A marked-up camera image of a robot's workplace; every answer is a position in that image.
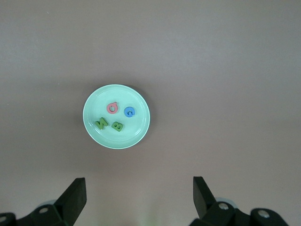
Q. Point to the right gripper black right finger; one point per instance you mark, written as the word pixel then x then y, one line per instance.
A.
pixel 203 202

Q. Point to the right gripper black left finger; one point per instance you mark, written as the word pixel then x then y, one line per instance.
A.
pixel 70 202

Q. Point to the green capital letter N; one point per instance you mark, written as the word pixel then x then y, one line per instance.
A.
pixel 101 123

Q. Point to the green capital letter B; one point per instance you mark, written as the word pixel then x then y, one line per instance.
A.
pixel 116 126

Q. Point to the red capital letter Q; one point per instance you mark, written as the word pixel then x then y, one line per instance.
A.
pixel 108 109

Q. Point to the blue capital letter G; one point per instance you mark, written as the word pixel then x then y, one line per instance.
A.
pixel 126 111

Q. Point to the light green round plate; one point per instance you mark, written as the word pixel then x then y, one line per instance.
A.
pixel 131 134

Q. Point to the brown table cover mat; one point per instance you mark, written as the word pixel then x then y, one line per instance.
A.
pixel 211 70

